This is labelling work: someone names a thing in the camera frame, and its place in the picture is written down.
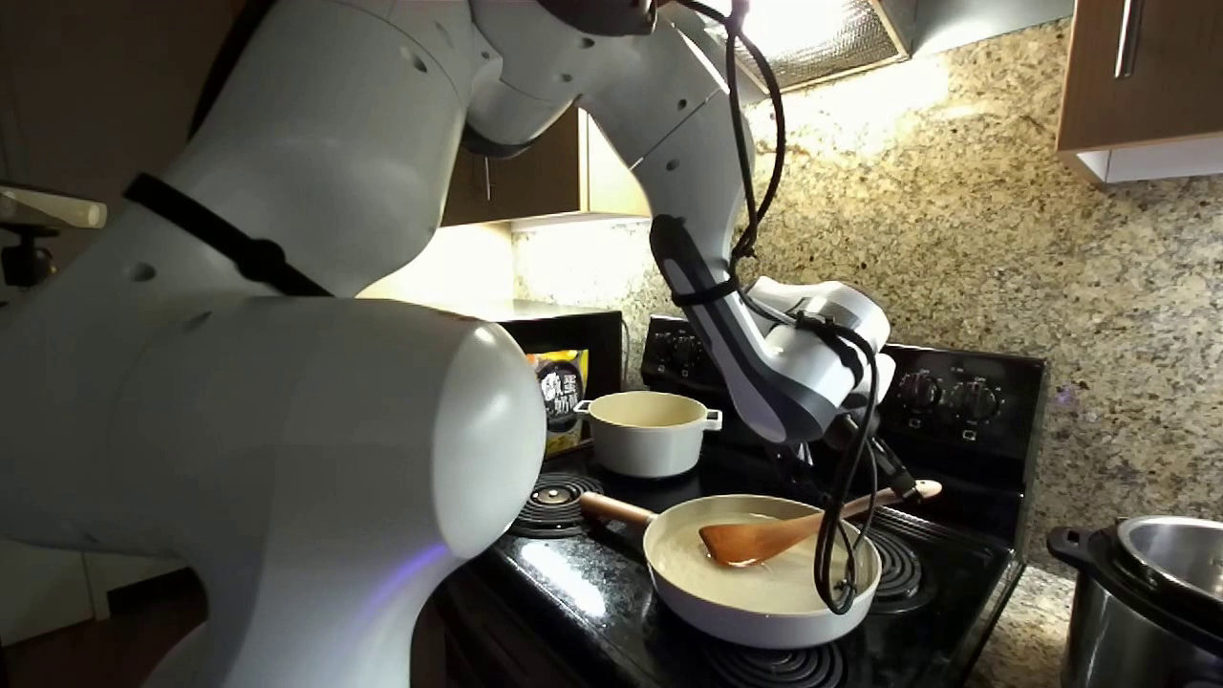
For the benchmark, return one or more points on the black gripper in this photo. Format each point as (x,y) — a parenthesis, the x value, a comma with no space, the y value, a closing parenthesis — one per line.
(844,441)

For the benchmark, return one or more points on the wooden spatula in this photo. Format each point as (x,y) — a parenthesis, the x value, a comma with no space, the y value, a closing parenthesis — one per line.
(748,542)

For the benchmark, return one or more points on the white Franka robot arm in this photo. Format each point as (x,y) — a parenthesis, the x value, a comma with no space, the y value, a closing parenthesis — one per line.
(279,424)

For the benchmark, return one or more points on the black electric stove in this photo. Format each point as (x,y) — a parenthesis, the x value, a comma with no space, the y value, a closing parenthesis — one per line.
(981,407)

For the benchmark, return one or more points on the stainless steel pressure cooker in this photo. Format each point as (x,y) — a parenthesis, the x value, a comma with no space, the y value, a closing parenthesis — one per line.
(1120,615)

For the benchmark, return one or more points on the black microwave oven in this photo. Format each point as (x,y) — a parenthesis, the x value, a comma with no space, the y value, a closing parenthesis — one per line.
(596,340)

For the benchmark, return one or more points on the yellow black snack bag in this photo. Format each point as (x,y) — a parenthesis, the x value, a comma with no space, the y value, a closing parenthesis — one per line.
(562,396)

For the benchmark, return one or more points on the metal range hood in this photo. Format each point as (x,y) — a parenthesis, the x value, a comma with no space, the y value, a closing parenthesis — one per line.
(844,41)

